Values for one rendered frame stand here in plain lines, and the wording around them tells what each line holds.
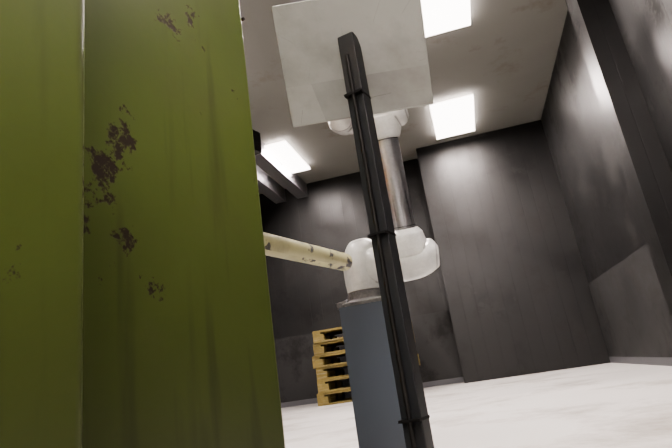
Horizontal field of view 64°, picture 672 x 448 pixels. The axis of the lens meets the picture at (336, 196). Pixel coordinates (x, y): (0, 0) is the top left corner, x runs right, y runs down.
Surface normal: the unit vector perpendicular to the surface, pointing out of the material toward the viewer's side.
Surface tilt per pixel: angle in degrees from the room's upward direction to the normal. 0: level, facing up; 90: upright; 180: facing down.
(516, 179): 90
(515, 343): 90
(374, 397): 90
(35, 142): 90
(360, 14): 120
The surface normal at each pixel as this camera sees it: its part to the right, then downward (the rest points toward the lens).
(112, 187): 0.86, -0.27
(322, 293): -0.25, -0.27
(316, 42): 0.00, 0.20
